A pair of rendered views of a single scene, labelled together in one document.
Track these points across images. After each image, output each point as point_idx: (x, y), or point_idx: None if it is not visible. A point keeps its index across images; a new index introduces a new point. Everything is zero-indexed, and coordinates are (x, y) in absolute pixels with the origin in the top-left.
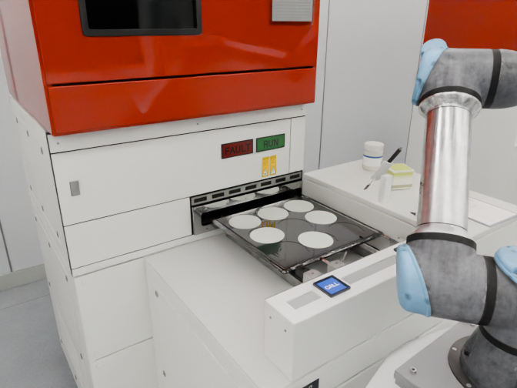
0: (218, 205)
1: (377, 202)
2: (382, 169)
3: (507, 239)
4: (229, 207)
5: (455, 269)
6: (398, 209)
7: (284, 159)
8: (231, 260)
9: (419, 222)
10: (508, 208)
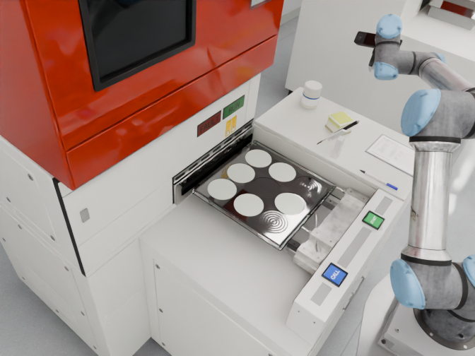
0: (194, 175)
1: (330, 157)
2: (338, 134)
3: None
4: None
5: (443, 285)
6: (349, 166)
7: (242, 116)
8: (218, 227)
9: (414, 244)
10: None
